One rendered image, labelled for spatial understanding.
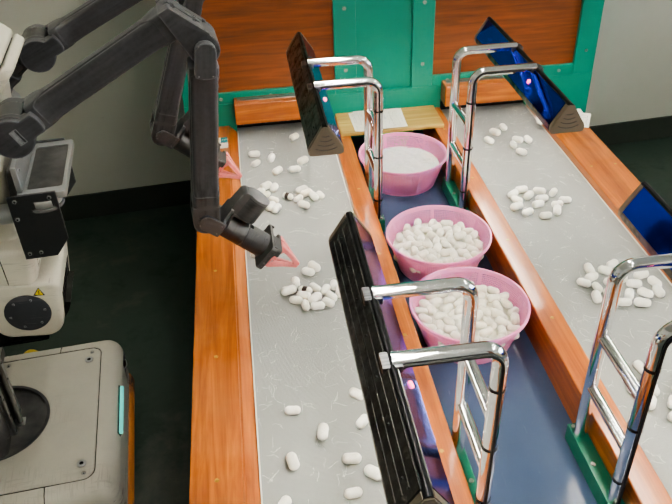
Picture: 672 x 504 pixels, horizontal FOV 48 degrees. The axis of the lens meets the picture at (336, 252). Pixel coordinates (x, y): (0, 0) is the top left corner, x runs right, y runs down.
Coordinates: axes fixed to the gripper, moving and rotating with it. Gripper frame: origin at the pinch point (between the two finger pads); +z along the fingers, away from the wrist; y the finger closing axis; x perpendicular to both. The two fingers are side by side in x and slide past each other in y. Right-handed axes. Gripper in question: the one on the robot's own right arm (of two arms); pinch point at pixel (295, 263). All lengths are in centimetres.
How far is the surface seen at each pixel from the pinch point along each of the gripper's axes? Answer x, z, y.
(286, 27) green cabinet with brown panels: -25, -12, 88
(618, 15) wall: -100, 133, 185
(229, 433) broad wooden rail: 15.1, -9.0, -44.0
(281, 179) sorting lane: 5, 5, 53
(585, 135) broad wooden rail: -59, 75, 57
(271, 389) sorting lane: 11.4, -1.1, -31.6
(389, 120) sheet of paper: -23, 30, 77
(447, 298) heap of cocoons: -16.7, 30.3, -10.1
